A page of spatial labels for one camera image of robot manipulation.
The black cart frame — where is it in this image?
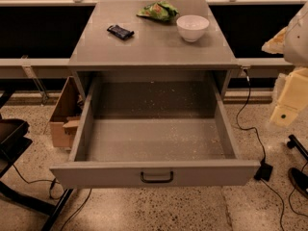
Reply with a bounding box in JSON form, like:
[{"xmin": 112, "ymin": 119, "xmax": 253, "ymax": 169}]
[{"xmin": 0, "ymin": 94, "xmax": 64, "ymax": 231}]

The black floor cable left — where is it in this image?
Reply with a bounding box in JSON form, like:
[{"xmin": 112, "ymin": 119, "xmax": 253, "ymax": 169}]
[{"xmin": 12, "ymin": 164, "xmax": 93, "ymax": 231}]

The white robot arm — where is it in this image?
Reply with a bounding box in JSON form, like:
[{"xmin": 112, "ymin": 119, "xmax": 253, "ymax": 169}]
[{"xmin": 262, "ymin": 2, "xmax": 308, "ymax": 127}]

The black wheeled base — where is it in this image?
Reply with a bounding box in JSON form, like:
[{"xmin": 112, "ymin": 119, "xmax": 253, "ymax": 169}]
[{"xmin": 286, "ymin": 134, "xmax": 308, "ymax": 199}]

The green chip bag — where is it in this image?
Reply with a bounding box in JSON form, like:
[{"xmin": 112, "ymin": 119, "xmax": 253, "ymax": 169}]
[{"xmin": 137, "ymin": 1, "xmax": 179, "ymax": 22}]

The grey metal cabinet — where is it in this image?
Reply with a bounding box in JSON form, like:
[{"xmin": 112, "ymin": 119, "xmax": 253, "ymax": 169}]
[{"xmin": 67, "ymin": 0, "xmax": 240, "ymax": 102}]

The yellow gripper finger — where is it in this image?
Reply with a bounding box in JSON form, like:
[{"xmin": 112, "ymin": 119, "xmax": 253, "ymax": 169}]
[
  {"xmin": 262, "ymin": 28, "xmax": 287, "ymax": 54},
  {"xmin": 270, "ymin": 68, "xmax": 308, "ymax": 127}
]

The white ceramic bowl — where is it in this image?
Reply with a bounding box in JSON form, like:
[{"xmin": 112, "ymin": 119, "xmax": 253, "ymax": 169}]
[{"xmin": 176, "ymin": 14, "xmax": 210, "ymax": 42}]

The black drawer handle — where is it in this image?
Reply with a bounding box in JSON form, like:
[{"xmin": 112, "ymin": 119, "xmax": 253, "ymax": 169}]
[{"xmin": 141, "ymin": 171, "xmax": 174, "ymax": 184}]

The brown cardboard box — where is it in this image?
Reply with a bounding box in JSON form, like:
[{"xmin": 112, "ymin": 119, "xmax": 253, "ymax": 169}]
[{"xmin": 49, "ymin": 77, "xmax": 83, "ymax": 148}]

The grey open top drawer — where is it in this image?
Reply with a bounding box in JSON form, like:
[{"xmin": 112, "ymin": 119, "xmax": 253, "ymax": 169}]
[{"xmin": 51, "ymin": 71, "xmax": 260, "ymax": 189}]

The black power adapter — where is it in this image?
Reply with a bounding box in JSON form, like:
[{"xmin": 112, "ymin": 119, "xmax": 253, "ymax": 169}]
[{"xmin": 254, "ymin": 163, "xmax": 273, "ymax": 182}]

